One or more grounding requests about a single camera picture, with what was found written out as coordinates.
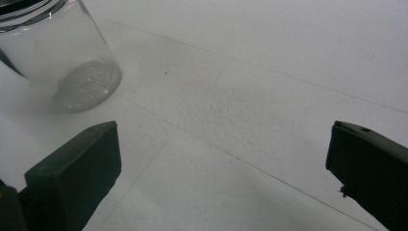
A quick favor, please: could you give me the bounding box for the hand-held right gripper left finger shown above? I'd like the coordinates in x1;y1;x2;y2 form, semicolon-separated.
24;120;122;231

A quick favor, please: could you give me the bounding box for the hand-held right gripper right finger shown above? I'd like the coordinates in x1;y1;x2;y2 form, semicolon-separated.
325;120;408;231

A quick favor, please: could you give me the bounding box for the clear glass jar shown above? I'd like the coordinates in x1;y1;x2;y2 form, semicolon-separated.
0;0;123;115

